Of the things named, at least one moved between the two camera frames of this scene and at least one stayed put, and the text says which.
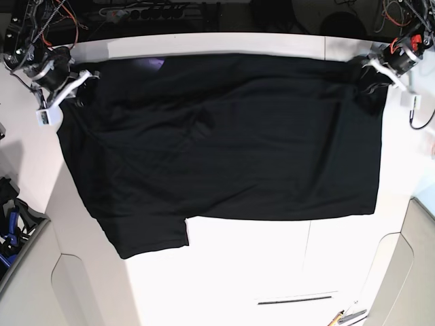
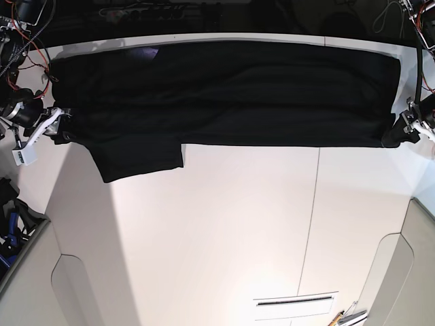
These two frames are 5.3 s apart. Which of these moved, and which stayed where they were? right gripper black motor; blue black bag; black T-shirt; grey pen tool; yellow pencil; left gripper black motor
Moved: right gripper black motor; left gripper black motor; black T-shirt
Stayed: yellow pencil; grey pen tool; blue black bag
